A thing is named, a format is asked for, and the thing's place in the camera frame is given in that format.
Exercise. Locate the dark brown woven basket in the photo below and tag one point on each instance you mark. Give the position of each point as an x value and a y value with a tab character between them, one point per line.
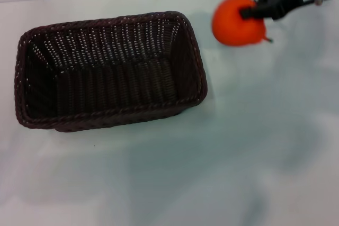
111	77

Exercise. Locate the orange round fruit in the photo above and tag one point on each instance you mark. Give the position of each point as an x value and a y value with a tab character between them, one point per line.
230	25

